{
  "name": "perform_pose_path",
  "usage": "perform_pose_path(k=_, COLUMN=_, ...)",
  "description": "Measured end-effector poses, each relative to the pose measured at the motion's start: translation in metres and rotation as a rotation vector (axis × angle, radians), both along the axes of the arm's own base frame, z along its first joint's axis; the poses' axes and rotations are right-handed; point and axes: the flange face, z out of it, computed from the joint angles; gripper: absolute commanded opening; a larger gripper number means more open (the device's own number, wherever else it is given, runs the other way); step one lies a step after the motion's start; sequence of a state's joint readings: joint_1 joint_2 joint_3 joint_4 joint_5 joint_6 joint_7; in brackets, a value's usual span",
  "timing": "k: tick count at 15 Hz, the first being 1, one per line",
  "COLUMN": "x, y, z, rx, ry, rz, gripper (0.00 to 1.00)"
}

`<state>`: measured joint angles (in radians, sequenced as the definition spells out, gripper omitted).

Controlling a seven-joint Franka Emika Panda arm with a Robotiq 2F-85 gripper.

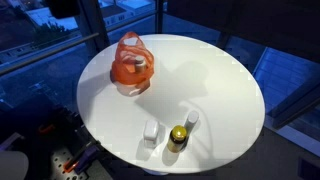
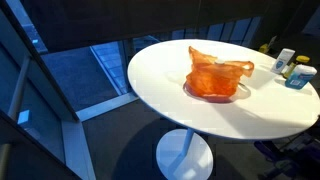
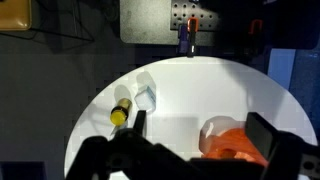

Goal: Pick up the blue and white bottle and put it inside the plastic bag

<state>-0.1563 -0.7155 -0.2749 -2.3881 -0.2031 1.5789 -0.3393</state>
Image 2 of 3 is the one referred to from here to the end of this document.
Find blue and white bottle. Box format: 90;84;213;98
284;64;318;90

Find orange plastic bag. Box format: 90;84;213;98
183;45;255;100

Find dark window blind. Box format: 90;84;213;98
19;0;320;54

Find small yellow object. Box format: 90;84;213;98
259;43;270;54

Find purple clamp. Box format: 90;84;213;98
253;139;291;163

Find white tube with blue logo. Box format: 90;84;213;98
270;48;296;75

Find metal handrail bar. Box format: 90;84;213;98
7;55;31;121

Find yellow lidded jar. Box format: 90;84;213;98
283;55;311;80

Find white table pedestal base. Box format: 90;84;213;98
155;128;214;180

